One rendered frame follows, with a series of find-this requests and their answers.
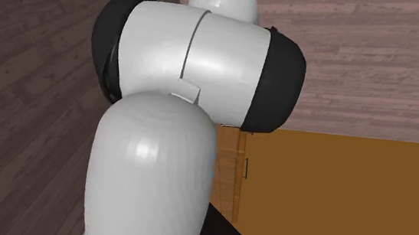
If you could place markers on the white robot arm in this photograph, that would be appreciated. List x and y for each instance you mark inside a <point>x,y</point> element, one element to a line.
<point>160,61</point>

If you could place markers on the brown wooden cabinet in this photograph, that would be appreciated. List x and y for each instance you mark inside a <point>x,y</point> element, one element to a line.
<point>331,190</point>

